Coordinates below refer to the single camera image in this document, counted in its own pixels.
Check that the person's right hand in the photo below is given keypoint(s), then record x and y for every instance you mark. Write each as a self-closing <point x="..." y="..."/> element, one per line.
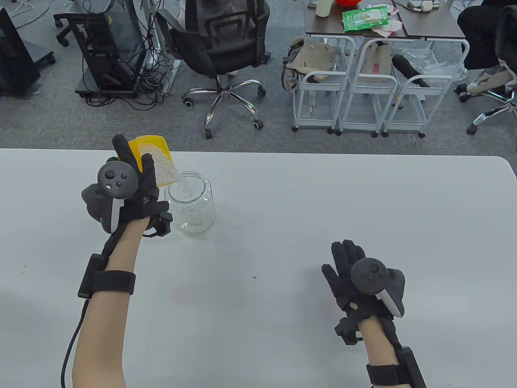
<point x="343" y="279"/>

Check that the person's left hand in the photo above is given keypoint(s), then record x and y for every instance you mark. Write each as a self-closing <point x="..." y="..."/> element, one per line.
<point x="145" y="202"/>

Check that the white rice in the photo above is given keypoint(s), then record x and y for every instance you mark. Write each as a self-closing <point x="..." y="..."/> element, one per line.
<point x="161" y="165"/>

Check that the clear glass jar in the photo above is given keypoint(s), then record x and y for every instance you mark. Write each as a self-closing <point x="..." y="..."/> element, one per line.
<point x="198" y="210"/>

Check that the yellow plastic food container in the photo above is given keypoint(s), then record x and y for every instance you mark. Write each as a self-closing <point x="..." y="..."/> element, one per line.
<point x="155" y="141"/>

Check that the person's right forearm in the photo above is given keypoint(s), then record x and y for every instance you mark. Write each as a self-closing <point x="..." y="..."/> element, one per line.
<point x="377" y="347"/>

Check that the person's left forearm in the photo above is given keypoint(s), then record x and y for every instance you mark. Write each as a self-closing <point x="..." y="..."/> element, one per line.
<point x="101" y="331"/>

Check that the grey right hand controller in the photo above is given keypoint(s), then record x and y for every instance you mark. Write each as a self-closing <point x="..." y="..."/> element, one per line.
<point x="369" y="275"/>

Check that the grey hand controller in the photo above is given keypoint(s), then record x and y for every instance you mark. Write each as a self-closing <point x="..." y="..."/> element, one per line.
<point x="369" y="275"/>
<point x="115" y="180"/>

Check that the grey left hand controller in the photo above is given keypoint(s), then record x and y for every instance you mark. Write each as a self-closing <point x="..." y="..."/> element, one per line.
<point x="115" y="180"/>

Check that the black rolling stand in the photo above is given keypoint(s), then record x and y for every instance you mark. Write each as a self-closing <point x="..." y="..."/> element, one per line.
<point x="107" y="89"/>

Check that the black computer tower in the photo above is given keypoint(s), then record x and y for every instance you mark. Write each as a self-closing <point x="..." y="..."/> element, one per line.
<point x="109" y="44"/>

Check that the white metal trolley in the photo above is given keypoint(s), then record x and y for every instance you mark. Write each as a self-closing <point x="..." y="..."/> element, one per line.
<point x="301" y="101"/>
<point x="434" y="97"/>
<point x="347" y="105"/>

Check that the black mesh office chair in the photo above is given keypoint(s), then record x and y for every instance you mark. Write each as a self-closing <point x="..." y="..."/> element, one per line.
<point x="226" y="44"/>

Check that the black equipment cabinet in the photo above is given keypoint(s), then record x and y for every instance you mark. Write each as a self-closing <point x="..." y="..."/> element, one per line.
<point x="16" y="60"/>

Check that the black caster base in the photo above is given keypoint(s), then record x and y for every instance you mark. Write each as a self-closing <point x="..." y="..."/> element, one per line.
<point x="62" y="28"/>

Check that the black rolled umbrella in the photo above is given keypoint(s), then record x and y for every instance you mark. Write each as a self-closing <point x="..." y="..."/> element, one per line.
<point x="408" y="68"/>

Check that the beige tote bag red print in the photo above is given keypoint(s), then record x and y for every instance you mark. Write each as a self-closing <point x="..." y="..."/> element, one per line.
<point x="375" y="60"/>

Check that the beige patterned bag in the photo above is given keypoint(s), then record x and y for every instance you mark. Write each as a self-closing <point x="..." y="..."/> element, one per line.
<point x="313" y="56"/>

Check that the chrome base office chair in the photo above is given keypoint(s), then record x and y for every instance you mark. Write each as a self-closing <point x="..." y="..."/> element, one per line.
<point x="490" y="109"/>

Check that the clear plastic bag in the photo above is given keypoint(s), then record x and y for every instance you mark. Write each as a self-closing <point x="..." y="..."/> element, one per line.
<point x="440" y="66"/>

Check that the brown tabletop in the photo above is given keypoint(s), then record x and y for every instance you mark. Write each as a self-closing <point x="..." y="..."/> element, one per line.
<point x="323" y="25"/>
<point x="432" y="25"/>

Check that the pink white packet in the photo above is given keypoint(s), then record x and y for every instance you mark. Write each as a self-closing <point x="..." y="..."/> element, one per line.
<point x="389" y="28"/>

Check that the green packet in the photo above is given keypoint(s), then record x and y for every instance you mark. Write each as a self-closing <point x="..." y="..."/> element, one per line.
<point x="363" y="19"/>

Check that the white bottle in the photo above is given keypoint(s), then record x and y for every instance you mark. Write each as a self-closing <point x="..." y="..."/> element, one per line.
<point x="323" y="8"/>

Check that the orange round object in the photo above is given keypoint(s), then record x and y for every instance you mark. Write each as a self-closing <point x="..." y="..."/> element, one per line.
<point x="347" y="2"/>

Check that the small white device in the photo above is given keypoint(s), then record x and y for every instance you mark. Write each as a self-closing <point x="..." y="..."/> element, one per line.
<point x="422" y="5"/>

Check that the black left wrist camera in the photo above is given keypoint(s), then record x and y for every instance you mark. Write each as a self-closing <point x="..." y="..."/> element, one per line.
<point x="163" y="224"/>

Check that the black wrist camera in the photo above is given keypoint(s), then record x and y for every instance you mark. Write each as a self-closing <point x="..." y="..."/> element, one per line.
<point x="163" y="224"/>
<point x="346" y="329"/>

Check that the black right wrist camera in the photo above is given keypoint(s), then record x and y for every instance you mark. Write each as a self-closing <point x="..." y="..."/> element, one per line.
<point x="346" y="329"/>

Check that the white desk leg frame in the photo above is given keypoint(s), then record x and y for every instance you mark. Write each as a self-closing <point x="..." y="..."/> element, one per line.
<point x="161" y="40"/>

